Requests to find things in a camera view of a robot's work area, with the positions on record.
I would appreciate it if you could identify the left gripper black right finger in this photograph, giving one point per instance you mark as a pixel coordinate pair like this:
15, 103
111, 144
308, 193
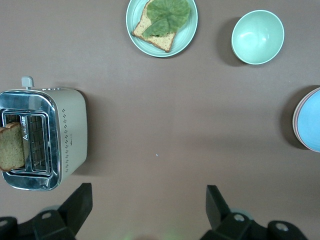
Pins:
217, 207

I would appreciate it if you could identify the green bowl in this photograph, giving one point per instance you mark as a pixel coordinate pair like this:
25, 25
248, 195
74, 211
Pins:
257, 37

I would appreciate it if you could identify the pink plate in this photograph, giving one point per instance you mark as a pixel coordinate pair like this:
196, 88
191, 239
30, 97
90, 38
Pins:
295, 122

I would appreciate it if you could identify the beige chrome toaster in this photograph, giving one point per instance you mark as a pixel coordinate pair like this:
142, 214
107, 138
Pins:
72, 125

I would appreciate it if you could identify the toast slice in toaster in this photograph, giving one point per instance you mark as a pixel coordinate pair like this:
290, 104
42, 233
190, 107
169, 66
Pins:
11, 147

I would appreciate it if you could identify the bread slice on plate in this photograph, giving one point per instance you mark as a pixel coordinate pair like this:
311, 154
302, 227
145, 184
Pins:
162, 42

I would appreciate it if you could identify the brown table cloth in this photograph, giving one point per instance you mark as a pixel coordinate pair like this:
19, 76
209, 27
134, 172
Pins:
150, 125

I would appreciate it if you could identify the blue plate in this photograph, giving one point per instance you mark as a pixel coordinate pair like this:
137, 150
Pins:
310, 120

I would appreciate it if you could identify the green lettuce leaf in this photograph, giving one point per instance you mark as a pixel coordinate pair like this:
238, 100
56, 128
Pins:
167, 15

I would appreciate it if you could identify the green plate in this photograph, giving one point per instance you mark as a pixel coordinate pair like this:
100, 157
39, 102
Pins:
186, 37

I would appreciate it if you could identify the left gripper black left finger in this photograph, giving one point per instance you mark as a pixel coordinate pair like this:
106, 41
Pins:
77, 205

